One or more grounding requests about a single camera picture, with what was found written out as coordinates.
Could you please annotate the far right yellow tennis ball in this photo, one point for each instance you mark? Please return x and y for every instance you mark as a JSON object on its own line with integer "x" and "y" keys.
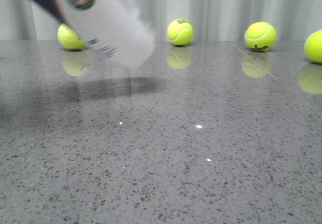
{"x": 313, "y": 45}

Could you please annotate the right yellow Wilson tennis ball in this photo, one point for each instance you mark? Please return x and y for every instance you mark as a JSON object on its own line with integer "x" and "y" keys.
{"x": 260, "y": 36}

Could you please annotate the middle yellow tennis ball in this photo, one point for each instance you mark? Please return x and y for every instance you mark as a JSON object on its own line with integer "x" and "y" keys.
{"x": 180, "y": 32}

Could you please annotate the grey pleated curtain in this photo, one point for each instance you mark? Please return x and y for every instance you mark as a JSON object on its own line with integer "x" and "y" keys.
{"x": 227, "y": 20}

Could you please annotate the left yellow tennis ball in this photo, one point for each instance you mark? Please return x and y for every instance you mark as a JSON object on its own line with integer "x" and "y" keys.
{"x": 69, "y": 39}

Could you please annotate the clear Wilson tennis ball can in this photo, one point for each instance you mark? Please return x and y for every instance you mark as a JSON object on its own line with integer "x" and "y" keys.
{"x": 113, "y": 29}

